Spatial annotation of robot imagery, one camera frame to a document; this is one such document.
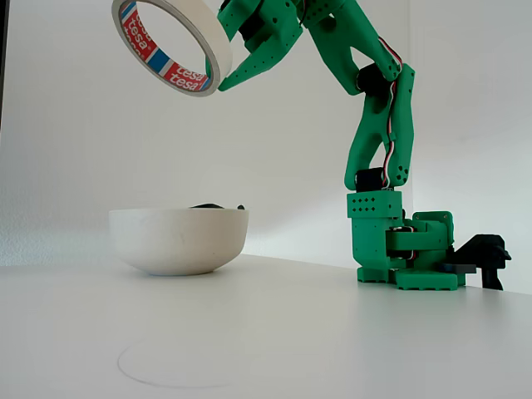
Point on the black table clamp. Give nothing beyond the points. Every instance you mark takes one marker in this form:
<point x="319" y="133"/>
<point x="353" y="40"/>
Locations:
<point x="484" y="253"/>

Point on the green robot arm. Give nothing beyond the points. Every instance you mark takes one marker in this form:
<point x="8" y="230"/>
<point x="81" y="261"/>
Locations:
<point x="365" y="116"/>

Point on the white tape roll red print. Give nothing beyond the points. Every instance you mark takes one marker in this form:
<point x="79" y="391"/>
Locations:
<point x="220" y="37"/>

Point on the black crumpled cloth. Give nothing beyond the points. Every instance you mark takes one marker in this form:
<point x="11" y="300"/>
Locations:
<point x="208" y="206"/>

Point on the green gripper with motor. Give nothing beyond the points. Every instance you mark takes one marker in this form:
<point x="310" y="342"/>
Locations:
<point x="266" y="56"/>

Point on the white round bowl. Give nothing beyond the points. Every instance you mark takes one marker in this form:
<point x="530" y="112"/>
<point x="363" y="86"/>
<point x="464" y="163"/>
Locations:
<point x="178" y="241"/>

